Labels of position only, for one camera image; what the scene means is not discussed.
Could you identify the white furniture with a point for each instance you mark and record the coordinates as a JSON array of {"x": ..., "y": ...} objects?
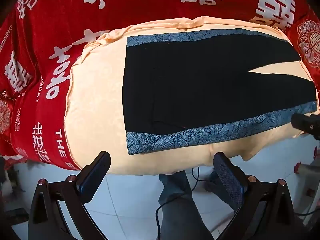
[{"x": 308, "y": 177}]

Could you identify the red printed blanket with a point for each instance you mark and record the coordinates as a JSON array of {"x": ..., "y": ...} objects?
[{"x": 55, "y": 30}]

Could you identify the person's leg in jeans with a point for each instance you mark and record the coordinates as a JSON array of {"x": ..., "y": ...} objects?
[{"x": 180, "y": 205}]

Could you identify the black pants with blue stripes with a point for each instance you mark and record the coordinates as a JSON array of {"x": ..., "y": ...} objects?
[{"x": 190, "y": 85}]

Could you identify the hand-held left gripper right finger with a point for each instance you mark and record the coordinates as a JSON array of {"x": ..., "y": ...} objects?
[{"x": 228, "y": 177}]

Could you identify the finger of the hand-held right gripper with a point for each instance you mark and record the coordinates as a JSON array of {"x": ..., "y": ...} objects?
[{"x": 306, "y": 123}]

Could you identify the peach cloth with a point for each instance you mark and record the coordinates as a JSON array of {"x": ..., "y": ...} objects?
[{"x": 97, "y": 105}]

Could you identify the dark clutter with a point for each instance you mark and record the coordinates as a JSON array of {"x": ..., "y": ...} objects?
[{"x": 10, "y": 187}]

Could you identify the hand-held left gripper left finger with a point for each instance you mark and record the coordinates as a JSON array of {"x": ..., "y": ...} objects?
[{"x": 93, "y": 177}]

